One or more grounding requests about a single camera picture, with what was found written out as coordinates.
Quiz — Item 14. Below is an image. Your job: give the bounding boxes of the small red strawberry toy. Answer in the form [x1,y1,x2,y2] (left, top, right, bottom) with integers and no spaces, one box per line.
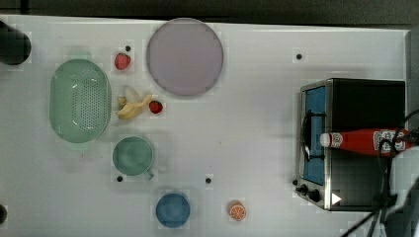
[149,101,163,115]

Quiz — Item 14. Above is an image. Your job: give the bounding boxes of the green perforated colander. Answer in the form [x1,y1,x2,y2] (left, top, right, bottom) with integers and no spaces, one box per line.
[48,51,112,151]

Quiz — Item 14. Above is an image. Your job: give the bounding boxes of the black round object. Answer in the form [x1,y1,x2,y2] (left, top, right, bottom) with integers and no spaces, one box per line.
[0,22,32,65]

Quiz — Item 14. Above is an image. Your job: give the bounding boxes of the silver black toaster oven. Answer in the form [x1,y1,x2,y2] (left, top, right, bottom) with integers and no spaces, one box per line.
[293,78,411,211]

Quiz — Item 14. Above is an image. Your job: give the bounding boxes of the dark round object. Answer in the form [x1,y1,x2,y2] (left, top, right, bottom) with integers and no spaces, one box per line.
[0,204,8,224]

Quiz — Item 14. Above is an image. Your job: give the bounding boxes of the orange slice toy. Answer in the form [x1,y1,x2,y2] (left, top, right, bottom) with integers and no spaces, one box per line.
[228,200,247,221]

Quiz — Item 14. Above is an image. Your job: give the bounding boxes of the lilac round plate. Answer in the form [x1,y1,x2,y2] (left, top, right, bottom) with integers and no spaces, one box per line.
[146,18,223,97]

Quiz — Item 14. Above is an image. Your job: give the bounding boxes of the red ketchup bottle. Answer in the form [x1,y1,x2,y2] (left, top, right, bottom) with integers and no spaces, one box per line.
[320,128,415,157]

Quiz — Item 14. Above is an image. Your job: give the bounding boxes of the black cables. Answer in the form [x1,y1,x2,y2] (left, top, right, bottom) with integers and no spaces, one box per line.
[340,110,419,237]

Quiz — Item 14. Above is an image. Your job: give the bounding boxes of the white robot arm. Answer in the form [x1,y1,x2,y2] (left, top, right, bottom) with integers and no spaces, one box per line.
[378,148,419,237]

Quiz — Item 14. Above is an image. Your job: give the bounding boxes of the large red strawberry toy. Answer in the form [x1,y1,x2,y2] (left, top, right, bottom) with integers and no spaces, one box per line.
[114,53,131,70]

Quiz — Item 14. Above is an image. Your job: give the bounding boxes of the peeled banana toy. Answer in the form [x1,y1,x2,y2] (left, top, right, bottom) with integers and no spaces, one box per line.
[117,87,152,120]

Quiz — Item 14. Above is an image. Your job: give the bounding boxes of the green mug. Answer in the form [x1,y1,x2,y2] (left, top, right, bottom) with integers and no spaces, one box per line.
[113,136,155,180]

